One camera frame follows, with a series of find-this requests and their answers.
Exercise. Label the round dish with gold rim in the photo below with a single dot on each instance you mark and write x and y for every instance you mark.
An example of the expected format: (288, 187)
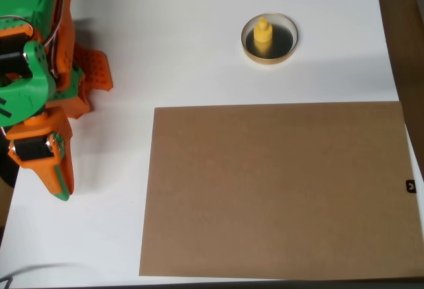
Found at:
(285, 42)

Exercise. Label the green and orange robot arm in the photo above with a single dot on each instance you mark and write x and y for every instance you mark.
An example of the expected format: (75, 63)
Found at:
(23, 93)

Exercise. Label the orange gripper, black servo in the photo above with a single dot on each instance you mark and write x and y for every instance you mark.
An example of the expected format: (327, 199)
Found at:
(32, 150)

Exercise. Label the small yellow bottle-shaped piece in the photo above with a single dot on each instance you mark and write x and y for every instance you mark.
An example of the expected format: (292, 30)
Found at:
(262, 34)

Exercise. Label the brown cardboard sheet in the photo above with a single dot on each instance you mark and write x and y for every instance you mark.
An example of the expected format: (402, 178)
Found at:
(281, 186)

